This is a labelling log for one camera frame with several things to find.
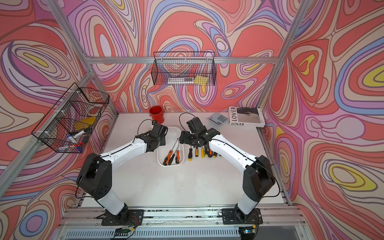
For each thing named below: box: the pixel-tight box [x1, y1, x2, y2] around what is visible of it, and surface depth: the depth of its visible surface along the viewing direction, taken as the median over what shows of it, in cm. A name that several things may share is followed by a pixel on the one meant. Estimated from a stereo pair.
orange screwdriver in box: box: [163, 137, 179, 166], surface depth 92 cm
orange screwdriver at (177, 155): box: [175, 140, 180, 164], surface depth 95 cm
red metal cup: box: [149, 106, 165, 125], surface depth 110 cm
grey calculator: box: [208, 112, 228, 127], surface depth 117 cm
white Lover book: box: [228, 106, 266, 128], surface depth 114 cm
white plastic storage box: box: [157, 126, 185, 167], surface depth 94 cm
